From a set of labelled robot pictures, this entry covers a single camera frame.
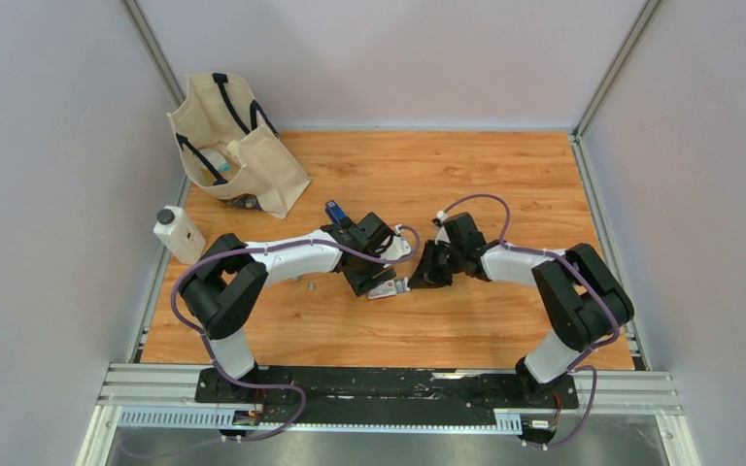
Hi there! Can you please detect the blue black stapler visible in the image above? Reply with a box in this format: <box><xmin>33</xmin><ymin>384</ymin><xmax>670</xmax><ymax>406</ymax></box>
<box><xmin>325</xmin><ymin>200</ymin><xmax>353</xmax><ymax>228</ymax></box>

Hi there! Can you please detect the small bottle in bag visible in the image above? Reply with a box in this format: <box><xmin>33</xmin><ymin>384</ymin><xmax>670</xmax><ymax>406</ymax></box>
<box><xmin>200</xmin><ymin>148</ymin><xmax>230</xmax><ymax>178</ymax></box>

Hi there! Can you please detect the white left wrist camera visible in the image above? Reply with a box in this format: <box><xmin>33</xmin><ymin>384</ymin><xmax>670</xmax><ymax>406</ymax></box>
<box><xmin>380</xmin><ymin>224</ymin><xmax>412</xmax><ymax>263</ymax></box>

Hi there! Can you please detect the beige canvas tote bag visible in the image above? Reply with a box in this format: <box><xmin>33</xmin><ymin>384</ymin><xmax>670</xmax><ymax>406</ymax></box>
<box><xmin>168</xmin><ymin>73</ymin><xmax>312</xmax><ymax>219</ymax></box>

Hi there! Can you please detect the white bottle black cap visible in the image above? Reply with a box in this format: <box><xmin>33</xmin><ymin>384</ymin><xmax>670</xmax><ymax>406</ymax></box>
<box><xmin>153</xmin><ymin>206</ymin><xmax>207</xmax><ymax>265</ymax></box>

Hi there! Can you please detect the red white staple box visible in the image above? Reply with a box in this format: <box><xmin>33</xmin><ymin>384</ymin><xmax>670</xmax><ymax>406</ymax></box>
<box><xmin>367</xmin><ymin>278</ymin><xmax>410</xmax><ymax>300</ymax></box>

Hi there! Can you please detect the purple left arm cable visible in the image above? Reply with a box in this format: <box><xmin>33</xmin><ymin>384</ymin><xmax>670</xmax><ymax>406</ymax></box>
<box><xmin>170</xmin><ymin>224</ymin><xmax>423</xmax><ymax>443</ymax></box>

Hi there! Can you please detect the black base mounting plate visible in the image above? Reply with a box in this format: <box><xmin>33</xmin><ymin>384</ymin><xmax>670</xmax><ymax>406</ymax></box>
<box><xmin>194</xmin><ymin>366</ymin><xmax>579</xmax><ymax>427</ymax></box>

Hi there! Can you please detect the aluminium frame rail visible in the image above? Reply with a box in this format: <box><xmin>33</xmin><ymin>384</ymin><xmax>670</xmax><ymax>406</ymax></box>
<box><xmin>78</xmin><ymin>363</ymin><xmax>699</xmax><ymax>465</ymax></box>

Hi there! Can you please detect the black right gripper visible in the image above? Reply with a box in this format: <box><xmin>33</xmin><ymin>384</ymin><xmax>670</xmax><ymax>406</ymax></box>
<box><xmin>406</xmin><ymin>240</ymin><xmax>463</xmax><ymax>289</ymax></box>

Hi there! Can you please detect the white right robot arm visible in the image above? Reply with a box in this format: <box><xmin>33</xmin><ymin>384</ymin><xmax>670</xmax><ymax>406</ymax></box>
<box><xmin>408</xmin><ymin>212</ymin><xmax>634</xmax><ymax>407</ymax></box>

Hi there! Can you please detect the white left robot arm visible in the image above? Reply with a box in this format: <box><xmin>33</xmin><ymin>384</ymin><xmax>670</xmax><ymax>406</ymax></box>
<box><xmin>170</xmin><ymin>213</ymin><xmax>414</xmax><ymax>403</ymax></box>

